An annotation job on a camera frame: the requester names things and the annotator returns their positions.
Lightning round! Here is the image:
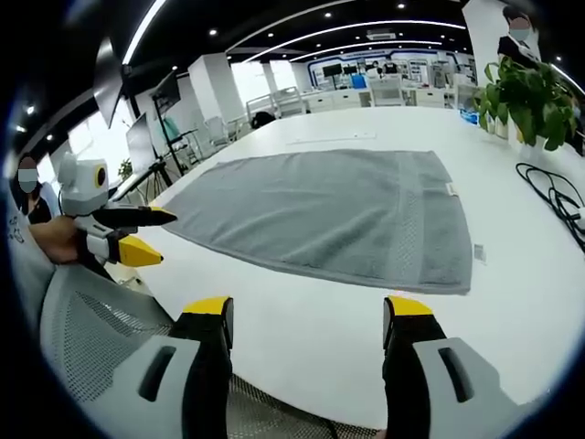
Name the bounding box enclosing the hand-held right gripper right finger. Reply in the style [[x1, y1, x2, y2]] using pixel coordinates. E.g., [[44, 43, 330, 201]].
[[381, 294, 531, 439]]

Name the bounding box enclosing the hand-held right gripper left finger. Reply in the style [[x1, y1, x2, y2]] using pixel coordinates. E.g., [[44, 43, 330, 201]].
[[89, 295, 235, 439]]

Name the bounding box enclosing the grey towel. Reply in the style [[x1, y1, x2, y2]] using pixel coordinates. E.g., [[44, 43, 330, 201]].
[[163, 148, 473, 296]]

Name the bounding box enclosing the person's left hand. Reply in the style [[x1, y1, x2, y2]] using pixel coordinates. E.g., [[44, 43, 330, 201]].
[[30, 215, 88, 265]]

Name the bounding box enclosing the black tripod stand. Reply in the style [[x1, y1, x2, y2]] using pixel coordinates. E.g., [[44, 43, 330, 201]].
[[109, 157, 186, 207]]

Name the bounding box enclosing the white table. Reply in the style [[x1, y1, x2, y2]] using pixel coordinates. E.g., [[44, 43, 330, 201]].
[[122, 106, 585, 431]]

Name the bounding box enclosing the grey mesh office chair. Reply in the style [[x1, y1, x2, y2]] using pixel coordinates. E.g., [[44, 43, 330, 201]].
[[38, 263, 380, 439]]

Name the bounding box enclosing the white office chair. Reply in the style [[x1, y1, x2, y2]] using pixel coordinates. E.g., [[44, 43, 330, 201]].
[[203, 115, 229, 150]]

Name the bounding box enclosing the green potted plant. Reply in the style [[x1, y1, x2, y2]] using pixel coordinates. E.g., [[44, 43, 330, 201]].
[[471, 55, 580, 152]]

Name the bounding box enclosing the black cable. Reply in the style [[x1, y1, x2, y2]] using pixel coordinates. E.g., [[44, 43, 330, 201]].
[[515, 162, 585, 253]]

